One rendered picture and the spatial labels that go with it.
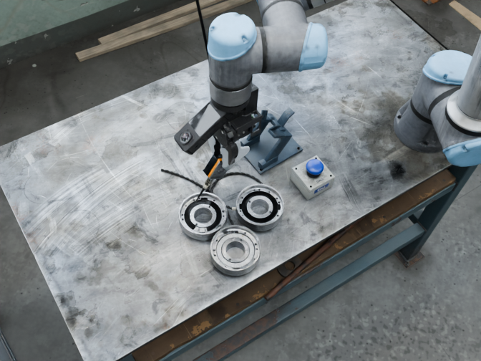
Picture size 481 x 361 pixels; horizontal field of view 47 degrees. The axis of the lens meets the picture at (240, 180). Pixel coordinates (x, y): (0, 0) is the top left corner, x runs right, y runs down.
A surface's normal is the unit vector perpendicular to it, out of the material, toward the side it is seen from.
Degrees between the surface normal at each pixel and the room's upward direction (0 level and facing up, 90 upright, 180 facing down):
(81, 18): 90
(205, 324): 0
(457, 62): 8
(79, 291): 0
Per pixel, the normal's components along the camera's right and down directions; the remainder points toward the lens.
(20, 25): 0.54, 0.72
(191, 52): 0.04, -0.55
